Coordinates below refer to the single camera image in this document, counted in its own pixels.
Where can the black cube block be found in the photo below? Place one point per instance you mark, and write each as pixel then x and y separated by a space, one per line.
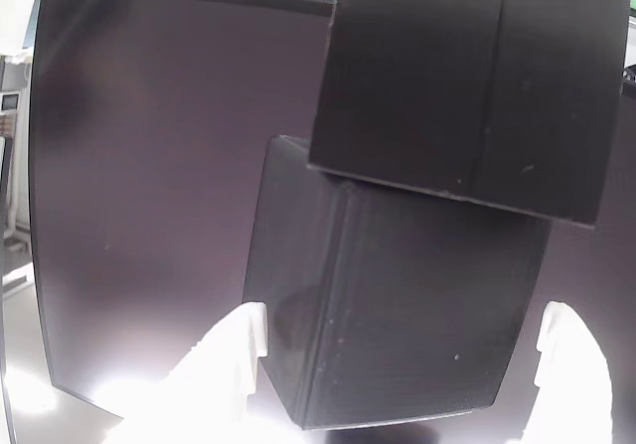
pixel 447 91
pixel 422 315

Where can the dark monitor screen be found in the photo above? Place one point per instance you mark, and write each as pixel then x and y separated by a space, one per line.
pixel 149 166

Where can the white device with display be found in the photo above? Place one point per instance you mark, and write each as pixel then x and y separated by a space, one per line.
pixel 10 91

